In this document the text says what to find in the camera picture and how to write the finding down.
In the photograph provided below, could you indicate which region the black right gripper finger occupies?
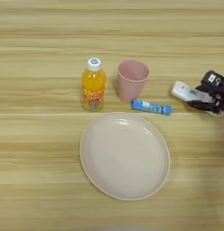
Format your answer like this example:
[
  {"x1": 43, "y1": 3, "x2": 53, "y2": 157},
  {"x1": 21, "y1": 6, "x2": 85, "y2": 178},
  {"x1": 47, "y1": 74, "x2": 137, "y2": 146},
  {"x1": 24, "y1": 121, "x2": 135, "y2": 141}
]
[
  {"x1": 194, "y1": 84, "x2": 219, "y2": 94},
  {"x1": 185, "y1": 99, "x2": 223, "y2": 115}
]

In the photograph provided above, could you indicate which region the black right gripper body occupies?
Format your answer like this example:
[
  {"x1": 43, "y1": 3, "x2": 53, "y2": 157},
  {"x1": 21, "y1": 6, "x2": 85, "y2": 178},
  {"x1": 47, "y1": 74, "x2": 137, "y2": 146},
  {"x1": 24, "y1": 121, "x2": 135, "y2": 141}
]
[{"x1": 211, "y1": 85, "x2": 224, "y2": 115}]

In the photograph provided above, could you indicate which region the white rectangular device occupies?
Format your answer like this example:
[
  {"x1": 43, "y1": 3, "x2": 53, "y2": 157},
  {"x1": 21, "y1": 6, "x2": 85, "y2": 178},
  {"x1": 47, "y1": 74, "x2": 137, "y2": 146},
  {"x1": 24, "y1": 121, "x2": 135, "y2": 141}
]
[{"x1": 171, "y1": 80, "x2": 215, "y2": 104}]

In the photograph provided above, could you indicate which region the beige round plate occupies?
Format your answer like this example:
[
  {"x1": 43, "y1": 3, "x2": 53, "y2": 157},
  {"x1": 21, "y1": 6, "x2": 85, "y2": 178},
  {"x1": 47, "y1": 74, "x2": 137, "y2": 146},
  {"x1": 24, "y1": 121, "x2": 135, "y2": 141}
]
[{"x1": 79, "y1": 111, "x2": 172, "y2": 202}]

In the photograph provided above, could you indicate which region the orange juice bottle white cap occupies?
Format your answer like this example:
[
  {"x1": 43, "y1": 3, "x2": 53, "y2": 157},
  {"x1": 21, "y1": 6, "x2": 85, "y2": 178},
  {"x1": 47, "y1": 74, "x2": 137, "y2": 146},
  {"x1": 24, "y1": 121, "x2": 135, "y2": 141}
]
[{"x1": 81, "y1": 57, "x2": 107, "y2": 113}]

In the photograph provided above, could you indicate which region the small black box white label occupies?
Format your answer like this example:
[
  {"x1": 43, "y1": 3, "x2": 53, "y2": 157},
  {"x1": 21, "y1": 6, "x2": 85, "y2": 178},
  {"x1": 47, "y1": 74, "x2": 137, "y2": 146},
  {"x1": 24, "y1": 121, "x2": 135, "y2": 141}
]
[{"x1": 200, "y1": 69, "x2": 224, "y2": 88}]

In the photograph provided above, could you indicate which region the blue tube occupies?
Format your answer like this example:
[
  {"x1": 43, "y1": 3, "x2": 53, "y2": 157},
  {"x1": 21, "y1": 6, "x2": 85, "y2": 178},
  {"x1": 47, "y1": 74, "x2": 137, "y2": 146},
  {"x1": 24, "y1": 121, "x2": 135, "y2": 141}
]
[{"x1": 130, "y1": 98, "x2": 174, "y2": 116}]

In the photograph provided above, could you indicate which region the pink plastic cup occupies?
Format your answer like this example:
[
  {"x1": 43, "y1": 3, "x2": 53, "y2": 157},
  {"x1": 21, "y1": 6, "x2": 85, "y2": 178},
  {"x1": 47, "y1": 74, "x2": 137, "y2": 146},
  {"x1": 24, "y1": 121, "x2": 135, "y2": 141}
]
[{"x1": 117, "y1": 59, "x2": 151, "y2": 104}]

